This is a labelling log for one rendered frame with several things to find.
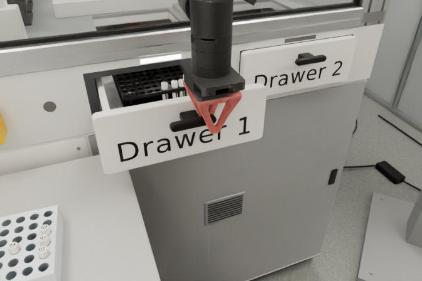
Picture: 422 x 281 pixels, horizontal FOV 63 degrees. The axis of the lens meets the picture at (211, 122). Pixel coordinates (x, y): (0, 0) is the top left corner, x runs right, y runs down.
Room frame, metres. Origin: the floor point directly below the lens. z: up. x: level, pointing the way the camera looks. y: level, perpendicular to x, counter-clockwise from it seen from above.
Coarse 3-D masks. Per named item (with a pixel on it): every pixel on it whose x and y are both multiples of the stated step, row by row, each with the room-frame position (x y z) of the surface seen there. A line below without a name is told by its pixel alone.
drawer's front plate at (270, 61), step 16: (272, 48) 0.71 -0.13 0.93; (288, 48) 0.71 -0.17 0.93; (304, 48) 0.73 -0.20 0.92; (320, 48) 0.74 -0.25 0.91; (336, 48) 0.76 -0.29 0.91; (352, 48) 0.78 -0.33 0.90; (256, 64) 0.69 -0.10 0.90; (272, 64) 0.70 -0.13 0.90; (288, 64) 0.72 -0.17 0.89; (320, 64) 0.75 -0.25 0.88; (336, 64) 0.76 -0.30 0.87; (288, 80) 0.72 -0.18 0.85; (304, 80) 0.73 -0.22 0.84; (320, 80) 0.75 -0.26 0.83; (336, 80) 0.77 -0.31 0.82
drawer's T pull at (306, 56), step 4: (300, 56) 0.71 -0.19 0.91; (304, 56) 0.70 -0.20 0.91; (308, 56) 0.71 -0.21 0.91; (312, 56) 0.70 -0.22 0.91; (316, 56) 0.70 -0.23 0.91; (320, 56) 0.70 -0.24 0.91; (324, 56) 0.71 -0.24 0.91; (296, 60) 0.69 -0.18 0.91; (300, 60) 0.68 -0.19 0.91; (304, 60) 0.69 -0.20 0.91; (308, 60) 0.69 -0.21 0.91; (312, 60) 0.69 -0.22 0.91; (316, 60) 0.70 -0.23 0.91; (320, 60) 0.70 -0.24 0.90; (324, 60) 0.71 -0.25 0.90; (296, 64) 0.68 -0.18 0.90; (300, 64) 0.68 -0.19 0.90; (304, 64) 0.69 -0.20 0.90
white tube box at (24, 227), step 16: (48, 208) 0.38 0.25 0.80; (0, 224) 0.35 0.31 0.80; (16, 224) 0.35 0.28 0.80; (32, 224) 0.35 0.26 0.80; (48, 224) 0.35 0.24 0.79; (0, 240) 0.32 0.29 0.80; (16, 240) 0.32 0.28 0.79; (32, 240) 0.32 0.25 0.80; (0, 256) 0.30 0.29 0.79; (16, 256) 0.29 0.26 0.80; (32, 256) 0.29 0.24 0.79; (48, 256) 0.29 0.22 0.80; (0, 272) 0.27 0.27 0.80; (16, 272) 0.27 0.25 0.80; (32, 272) 0.27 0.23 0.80; (48, 272) 0.27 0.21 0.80
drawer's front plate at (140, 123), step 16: (256, 96) 0.52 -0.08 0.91; (96, 112) 0.45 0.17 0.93; (112, 112) 0.45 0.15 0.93; (128, 112) 0.45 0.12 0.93; (144, 112) 0.46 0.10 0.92; (160, 112) 0.46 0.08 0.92; (176, 112) 0.47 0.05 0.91; (240, 112) 0.51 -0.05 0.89; (256, 112) 0.53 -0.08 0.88; (96, 128) 0.43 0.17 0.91; (112, 128) 0.44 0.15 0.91; (128, 128) 0.45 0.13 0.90; (144, 128) 0.45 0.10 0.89; (160, 128) 0.46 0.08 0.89; (224, 128) 0.50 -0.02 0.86; (240, 128) 0.51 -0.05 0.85; (256, 128) 0.53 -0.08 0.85; (112, 144) 0.44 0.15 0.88; (128, 144) 0.44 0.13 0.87; (160, 144) 0.46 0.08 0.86; (176, 144) 0.47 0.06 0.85; (192, 144) 0.48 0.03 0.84; (208, 144) 0.49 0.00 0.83; (224, 144) 0.50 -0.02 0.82; (112, 160) 0.43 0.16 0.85; (144, 160) 0.45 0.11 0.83; (160, 160) 0.46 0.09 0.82
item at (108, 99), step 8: (96, 80) 0.62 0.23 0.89; (104, 80) 0.74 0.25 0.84; (112, 80) 0.74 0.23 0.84; (96, 88) 0.63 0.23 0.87; (104, 88) 0.70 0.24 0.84; (112, 88) 0.70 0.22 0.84; (104, 96) 0.56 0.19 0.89; (112, 96) 0.66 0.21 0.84; (104, 104) 0.53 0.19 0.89; (112, 104) 0.63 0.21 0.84; (120, 104) 0.63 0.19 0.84
